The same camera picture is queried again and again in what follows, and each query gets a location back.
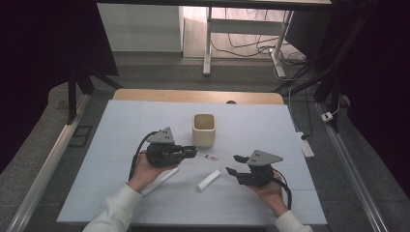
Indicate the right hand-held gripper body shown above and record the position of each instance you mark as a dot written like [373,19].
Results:
[257,177]

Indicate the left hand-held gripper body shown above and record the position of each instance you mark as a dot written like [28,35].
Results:
[161,156]

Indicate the beige square pen holder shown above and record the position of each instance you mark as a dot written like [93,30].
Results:
[204,137]

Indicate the clear plastic pen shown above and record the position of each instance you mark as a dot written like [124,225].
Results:
[211,157]

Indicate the short thick white marker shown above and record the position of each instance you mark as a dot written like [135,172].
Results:
[209,180]

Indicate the thin white pen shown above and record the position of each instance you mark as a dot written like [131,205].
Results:
[161,181]

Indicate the person's left hand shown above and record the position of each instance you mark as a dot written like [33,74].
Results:
[145,175]

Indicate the person's right hand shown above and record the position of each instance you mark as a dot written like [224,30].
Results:
[274,196]

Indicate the light blue table mat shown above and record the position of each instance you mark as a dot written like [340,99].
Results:
[225,206]

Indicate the white power strip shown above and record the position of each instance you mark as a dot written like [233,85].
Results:
[306,146]

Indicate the small white adapter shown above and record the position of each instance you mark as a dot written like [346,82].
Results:
[327,116]

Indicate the black metal stand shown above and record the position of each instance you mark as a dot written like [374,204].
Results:
[325,83]
[72,96]

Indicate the white cabinet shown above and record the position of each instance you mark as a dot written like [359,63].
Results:
[138,27]

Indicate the dark flat panel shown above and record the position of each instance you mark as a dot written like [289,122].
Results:
[306,32]

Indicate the black curtain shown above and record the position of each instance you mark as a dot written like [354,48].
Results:
[380,64]
[38,48]

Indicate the black rectangular floor frame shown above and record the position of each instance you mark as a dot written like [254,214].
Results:
[71,137]

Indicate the aluminium rail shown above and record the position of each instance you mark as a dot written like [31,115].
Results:
[45,172]
[351,167]

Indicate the white desk frame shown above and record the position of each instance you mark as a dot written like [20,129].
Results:
[245,26]

